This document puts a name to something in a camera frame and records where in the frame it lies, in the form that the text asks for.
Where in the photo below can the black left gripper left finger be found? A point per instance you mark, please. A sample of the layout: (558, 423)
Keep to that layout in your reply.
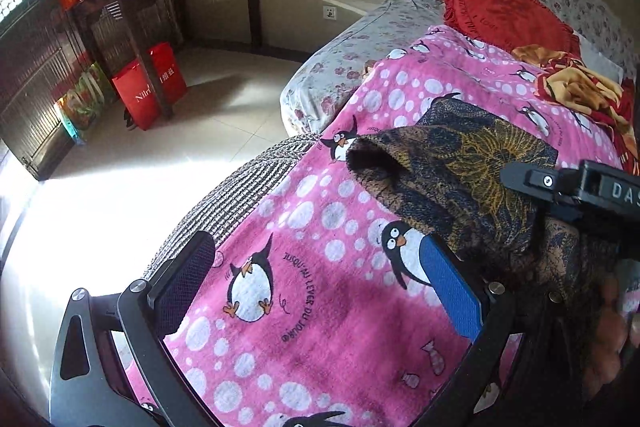
(89, 385)

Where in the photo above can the pink penguin blanket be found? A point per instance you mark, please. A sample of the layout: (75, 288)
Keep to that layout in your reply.
(318, 311)

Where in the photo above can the red heart shaped cushion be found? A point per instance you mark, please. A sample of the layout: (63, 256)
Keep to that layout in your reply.
(510, 24)

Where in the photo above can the person's right hand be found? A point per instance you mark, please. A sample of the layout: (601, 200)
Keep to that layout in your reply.
(612, 333)

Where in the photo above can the grey woven mat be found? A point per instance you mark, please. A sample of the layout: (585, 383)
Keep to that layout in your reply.
(222, 210)

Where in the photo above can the dark floral patterned garment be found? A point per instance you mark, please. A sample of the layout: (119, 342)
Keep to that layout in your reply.
(442, 176)

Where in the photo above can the wall power socket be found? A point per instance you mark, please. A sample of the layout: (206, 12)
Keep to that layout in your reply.
(329, 12)

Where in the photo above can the colourful green gift bag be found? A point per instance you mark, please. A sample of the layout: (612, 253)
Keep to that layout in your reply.
(83, 104)

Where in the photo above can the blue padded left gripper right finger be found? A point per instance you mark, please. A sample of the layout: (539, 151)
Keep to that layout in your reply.
(481, 312)

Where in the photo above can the floral bed sheet mattress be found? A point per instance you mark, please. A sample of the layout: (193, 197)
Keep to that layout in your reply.
(325, 82)

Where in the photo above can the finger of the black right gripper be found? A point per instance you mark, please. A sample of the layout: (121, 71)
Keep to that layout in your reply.
(529, 179)

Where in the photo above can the red gold satin quilt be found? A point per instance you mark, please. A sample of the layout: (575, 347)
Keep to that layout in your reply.
(566, 81)

